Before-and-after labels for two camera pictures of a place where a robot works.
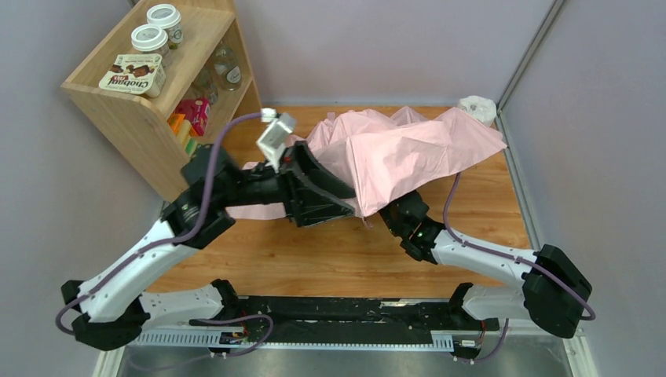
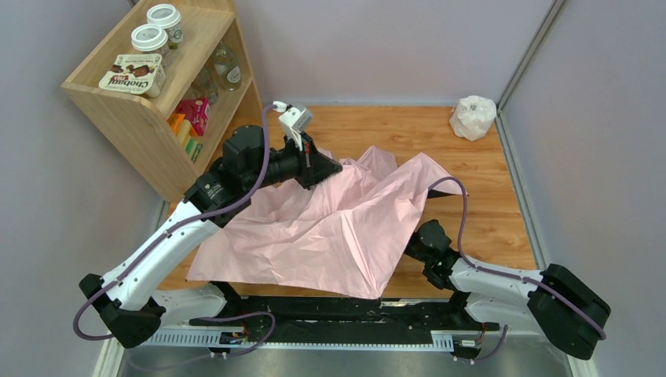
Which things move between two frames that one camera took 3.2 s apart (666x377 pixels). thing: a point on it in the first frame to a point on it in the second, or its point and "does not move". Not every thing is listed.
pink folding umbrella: x=374 y=157 to x=339 y=234
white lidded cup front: x=151 y=39 does not move
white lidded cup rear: x=170 y=19 does not move
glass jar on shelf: x=227 y=66 does not move
